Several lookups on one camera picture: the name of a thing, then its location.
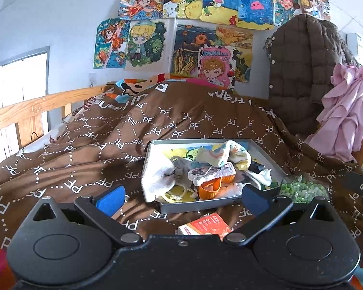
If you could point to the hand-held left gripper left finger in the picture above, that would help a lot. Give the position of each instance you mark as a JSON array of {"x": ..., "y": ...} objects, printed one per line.
[{"x": 110, "y": 201}]

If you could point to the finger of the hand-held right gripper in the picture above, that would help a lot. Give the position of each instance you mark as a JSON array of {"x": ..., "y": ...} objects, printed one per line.
[{"x": 355, "y": 187}]

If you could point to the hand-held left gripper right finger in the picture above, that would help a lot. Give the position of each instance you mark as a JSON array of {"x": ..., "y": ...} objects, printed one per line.
[{"x": 255, "y": 199}]

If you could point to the white sock with dark cuff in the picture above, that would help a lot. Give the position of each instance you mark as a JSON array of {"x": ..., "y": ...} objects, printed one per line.
[{"x": 261, "y": 176}]

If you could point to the pale pink cloth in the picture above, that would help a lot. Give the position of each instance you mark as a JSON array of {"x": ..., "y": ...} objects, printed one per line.
[{"x": 233, "y": 190}]

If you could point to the orange round object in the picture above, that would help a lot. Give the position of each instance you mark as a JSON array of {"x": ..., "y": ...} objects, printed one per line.
[{"x": 208, "y": 190}]

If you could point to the white fluffy towel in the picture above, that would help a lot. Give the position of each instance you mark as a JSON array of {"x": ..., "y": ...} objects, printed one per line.
[{"x": 157, "y": 178}]

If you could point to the striped pastel sock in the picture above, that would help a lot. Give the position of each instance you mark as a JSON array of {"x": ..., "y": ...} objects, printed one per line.
[{"x": 217, "y": 155}]

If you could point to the grey metal tray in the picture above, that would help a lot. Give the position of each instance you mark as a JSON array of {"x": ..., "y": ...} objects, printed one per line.
[{"x": 193, "y": 207}]

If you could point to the grey knit sock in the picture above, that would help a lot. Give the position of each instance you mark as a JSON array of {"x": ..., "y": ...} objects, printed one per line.
[{"x": 181, "y": 169}]

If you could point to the brown printed blanket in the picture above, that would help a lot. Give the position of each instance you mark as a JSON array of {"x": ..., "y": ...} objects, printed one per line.
[{"x": 93, "y": 157}]

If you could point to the bag of green beads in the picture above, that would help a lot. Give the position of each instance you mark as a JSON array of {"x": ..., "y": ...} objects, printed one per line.
[{"x": 302, "y": 188}]

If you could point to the orange white carton box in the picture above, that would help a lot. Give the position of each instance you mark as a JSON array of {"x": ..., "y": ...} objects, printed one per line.
[{"x": 205, "y": 226}]

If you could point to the pink garment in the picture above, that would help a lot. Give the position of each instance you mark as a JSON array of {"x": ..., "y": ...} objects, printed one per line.
[{"x": 344, "y": 111}]

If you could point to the white printed bed sheet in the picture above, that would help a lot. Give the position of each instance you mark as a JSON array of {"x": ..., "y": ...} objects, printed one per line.
[{"x": 54, "y": 133}]

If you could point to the brown quilted jacket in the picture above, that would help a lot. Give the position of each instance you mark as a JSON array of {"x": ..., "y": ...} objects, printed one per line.
[{"x": 302, "y": 75}]

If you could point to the orange pink pillow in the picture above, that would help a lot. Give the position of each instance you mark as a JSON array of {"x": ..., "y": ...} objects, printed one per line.
[{"x": 187, "y": 80}]

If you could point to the pink title cartoon poster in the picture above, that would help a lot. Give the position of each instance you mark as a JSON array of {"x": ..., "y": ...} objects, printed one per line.
[{"x": 216, "y": 66}]

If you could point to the white air conditioner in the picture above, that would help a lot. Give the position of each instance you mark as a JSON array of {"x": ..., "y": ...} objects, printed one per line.
[{"x": 354, "y": 43}]

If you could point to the window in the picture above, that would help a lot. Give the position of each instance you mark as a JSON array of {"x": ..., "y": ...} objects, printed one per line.
[{"x": 21, "y": 75}]

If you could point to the red-haired girl blue poster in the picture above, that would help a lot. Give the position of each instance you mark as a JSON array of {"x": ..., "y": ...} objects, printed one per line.
[{"x": 110, "y": 43}]

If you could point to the blond child poster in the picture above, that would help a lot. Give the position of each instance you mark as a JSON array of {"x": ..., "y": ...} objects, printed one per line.
[{"x": 146, "y": 45}]

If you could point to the orange field landscape poster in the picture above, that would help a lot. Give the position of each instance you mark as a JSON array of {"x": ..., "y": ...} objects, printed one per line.
[{"x": 239, "y": 39}]

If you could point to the small pale figure poster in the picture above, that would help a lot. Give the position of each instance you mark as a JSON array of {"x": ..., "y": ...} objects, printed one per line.
[{"x": 320, "y": 4}]

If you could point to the blue sea beach poster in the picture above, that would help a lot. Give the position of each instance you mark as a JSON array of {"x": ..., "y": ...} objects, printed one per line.
[{"x": 239, "y": 6}]

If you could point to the red-haired boy poster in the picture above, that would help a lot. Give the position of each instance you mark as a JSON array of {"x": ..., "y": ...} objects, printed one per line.
[{"x": 286, "y": 6}]

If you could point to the flying orange-haired girl poster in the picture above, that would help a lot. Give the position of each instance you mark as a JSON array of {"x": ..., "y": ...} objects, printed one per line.
[{"x": 140, "y": 4}]

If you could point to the wooden bed rail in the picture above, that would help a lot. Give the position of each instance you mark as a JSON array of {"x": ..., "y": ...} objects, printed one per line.
[{"x": 24, "y": 110}]

